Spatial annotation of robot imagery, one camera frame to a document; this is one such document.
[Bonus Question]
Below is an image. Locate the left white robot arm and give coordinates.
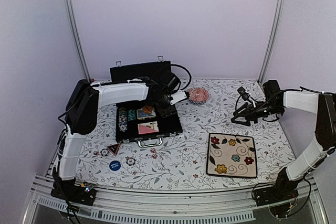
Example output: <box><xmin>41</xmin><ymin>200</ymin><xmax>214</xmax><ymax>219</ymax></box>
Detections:
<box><xmin>54</xmin><ymin>70</ymin><xmax>188</xmax><ymax>200</ymax></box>

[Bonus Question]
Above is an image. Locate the blue playing card deck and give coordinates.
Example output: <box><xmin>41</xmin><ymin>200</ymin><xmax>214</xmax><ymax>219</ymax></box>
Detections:
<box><xmin>136</xmin><ymin>109</ymin><xmax>156</xmax><ymax>120</ymax></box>

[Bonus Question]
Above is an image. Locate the blue white chip stack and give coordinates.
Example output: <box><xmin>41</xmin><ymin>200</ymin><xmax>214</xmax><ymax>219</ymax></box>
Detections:
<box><xmin>118</xmin><ymin>107</ymin><xmax>128</xmax><ymax>132</ymax></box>

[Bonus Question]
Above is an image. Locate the right aluminium frame post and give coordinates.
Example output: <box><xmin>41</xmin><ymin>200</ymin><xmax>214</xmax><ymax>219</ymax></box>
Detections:
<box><xmin>257</xmin><ymin>0</ymin><xmax>285</xmax><ymax>84</ymax></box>

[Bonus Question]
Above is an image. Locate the front aluminium rail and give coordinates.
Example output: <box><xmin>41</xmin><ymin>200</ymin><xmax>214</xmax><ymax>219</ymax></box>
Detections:
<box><xmin>23</xmin><ymin>176</ymin><xmax>329</xmax><ymax>223</ymax></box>

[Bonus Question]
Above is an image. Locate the red patterned bowl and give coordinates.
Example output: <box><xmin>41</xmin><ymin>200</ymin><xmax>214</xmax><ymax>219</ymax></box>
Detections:
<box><xmin>188</xmin><ymin>88</ymin><xmax>209</xmax><ymax>105</ymax></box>

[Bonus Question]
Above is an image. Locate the black poker case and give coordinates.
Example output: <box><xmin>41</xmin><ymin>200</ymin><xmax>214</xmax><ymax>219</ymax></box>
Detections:
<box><xmin>110</xmin><ymin>61</ymin><xmax>182</xmax><ymax>143</ymax></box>

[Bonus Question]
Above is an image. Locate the chip beside blind button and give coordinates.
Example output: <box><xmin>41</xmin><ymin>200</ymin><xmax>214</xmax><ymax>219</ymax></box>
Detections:
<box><xmin>126</xmin><ymin>157</ymin><xmax>136</xmax><ymax>166</ymax></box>

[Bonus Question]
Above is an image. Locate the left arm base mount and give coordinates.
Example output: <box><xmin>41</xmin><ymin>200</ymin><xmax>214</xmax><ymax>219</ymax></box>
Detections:
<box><xmin>50</xmin><ymin>180</ymin><xmax>97</xmax><ymax>206</ymax></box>

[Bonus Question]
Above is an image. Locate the blue small blind button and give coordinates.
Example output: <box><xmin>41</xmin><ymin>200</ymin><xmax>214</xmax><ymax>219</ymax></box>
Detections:
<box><xmin>109</xmin><ymin>161</ymin><xmax>121</xmax><ymax>172</ymax></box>

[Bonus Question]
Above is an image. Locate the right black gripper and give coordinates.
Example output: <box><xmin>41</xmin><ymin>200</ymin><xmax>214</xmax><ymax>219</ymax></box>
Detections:
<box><xmin>232</xmin><ymin>100</ymin><xmax>283</xmax><ymax>126</ymax></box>

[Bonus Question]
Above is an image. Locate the aluminium frame post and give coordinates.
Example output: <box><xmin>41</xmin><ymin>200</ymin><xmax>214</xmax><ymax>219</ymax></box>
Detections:
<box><xmin>257</xmin><ymin>0</ymin><xmax>285</xmax><ymax>84</ymax></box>
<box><xmin>64</xmin><ymin>0</ymin><xmax>91</xmax><ymax>82</ymax></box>

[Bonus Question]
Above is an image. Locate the green chip stack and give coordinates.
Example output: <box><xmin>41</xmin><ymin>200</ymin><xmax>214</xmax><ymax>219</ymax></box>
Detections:
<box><xmin>128</xmin><ymin>110</ymin><xmax>137</xmax><ymax>121</ymax></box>

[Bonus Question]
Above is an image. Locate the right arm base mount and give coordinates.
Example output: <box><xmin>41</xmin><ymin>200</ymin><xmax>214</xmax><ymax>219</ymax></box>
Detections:
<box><xmin>251</xmin><ymin>183</ymin><xmax>299</xmax><ymax>219</ymax></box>

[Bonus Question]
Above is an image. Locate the chip beside dealer button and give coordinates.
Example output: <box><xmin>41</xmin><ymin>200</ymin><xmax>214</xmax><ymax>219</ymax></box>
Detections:
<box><xmin>100</xmin><ymin>148</ymin><xmax>110</xmax><ymax>157</ymax></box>

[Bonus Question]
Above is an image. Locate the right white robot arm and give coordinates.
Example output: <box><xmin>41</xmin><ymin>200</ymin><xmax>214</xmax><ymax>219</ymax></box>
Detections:
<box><xmin>231</xmin><ymin>80</ymin><xmax>335</xmax><ymax>201</ymax></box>

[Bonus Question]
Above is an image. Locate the left aluminium frame post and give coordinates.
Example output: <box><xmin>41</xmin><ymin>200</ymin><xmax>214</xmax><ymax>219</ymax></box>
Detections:
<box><xmin>64</xmin><ymin>0</ymin><xmax>91</xmax><ymax>82</ymax></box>

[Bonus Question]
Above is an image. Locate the black triangular dealer button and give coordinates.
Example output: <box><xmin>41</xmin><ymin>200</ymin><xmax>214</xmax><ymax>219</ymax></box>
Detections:
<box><xmin>107</xmin><ymin>143</ymin><xmax>120</xmax><ymax>156</ymax></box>

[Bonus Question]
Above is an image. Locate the orange big blind button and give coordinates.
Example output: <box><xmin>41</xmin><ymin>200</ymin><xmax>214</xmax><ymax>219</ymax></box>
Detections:
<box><xmin>142</xmin><ymin>105</ymin><xmax>153</xmax><ymax>113</ymax></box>

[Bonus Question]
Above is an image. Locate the floral square plate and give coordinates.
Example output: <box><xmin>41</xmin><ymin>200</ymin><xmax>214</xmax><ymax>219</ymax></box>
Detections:
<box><xmin>205</xmin><ymin>133</ymin><xmax>258</xmax><ymax>178</ymax></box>

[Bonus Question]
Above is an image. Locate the red playing card deck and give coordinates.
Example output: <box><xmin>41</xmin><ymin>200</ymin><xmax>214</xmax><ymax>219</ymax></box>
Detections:
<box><xmin>138</xmin><ymin>121</ymin><xmax>159</xmax><ymax>134</ymax></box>

